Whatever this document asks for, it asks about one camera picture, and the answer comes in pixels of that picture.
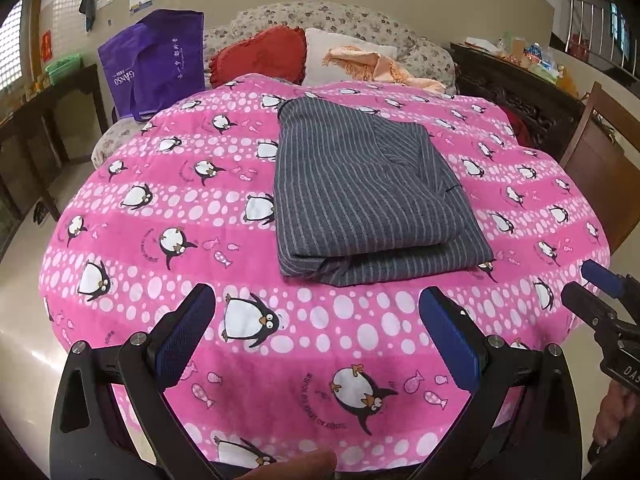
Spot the grey pinstriped coat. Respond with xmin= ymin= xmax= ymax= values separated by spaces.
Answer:
xmin=273 ymin=98 xmax=494 ymax=286

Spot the person's right hand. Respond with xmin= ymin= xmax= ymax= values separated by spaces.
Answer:
xmin=592 ymin=380 xmax=639 ymax=448

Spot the person's left hand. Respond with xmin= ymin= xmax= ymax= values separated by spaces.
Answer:
xmin=238 ymin=450 xmax=337 ymax=480

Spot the brown wooden chair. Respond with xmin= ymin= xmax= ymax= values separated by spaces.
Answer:
xmin=561 ymin=82 xmax=639 ymax=252

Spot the dark carved wooden cabinet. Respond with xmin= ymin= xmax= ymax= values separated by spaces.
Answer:
xmin=449 ymin=44 xmax=585 ymax=160

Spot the pink penguin blanket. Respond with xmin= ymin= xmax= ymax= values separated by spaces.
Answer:
xmin=39 ymin=74 xmax=611 ymax=471

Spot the steel stair railing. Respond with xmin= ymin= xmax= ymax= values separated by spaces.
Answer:
xmin=564 ymin=0 xmax=639 ymax=76

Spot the dark wooden side table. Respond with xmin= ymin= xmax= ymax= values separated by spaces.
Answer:
xmin=1 ymin=64 xmax=110 ymax=248

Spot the orange fringed scarf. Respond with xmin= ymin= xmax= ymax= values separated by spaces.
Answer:
xmin=322 ymin=46 xmax=446 ymax=93

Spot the green plastic basket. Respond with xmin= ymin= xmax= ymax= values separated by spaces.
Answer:
xmin=44 ymin=53 xmax=84 ymax=84

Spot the purple shopping bag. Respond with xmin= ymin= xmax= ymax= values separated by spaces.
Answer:
xmin=98 ymin=9 xmax=205 ymax=122

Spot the white pillow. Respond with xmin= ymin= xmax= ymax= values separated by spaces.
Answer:
xmin=303 ymin=28 xmax=398 ymax=87

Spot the red pillow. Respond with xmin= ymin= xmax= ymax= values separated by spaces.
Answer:
xmin=208 ymin=25 xmax=307 ymax=88

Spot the dark hanging cloth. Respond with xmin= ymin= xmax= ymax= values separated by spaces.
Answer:
xmin=78 ymin=0 xmax=96 ymax=32

